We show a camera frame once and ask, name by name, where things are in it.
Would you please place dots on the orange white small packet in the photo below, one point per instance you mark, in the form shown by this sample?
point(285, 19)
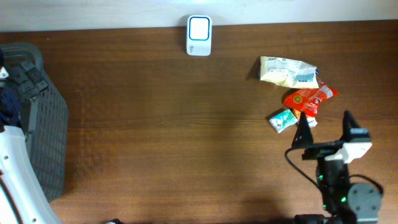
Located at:
point(311, 120)

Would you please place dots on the teal tissue pack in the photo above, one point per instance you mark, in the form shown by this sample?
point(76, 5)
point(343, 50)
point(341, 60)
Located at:
point(283, 120)

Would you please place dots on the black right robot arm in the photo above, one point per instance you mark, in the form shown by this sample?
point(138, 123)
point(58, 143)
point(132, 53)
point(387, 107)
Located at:
point(348, 198)

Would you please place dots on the grey plastic mesh basket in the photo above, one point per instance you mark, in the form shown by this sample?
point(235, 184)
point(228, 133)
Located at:
point(43, 119)

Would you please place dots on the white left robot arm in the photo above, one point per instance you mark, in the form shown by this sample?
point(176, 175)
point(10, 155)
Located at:
point(22, 198)

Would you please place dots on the red snack packet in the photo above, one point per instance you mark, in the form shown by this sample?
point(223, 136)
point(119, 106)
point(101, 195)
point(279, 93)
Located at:
point(309, 100)

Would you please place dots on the yellow wet wipes pack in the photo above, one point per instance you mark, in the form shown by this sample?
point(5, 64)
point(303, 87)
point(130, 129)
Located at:
point(288, 73)

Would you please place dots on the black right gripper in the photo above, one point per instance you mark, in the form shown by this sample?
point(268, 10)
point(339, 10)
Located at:
point(301, 136)

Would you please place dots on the white barcode scanner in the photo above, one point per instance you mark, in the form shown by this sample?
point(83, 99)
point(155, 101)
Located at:
point(199, 35)

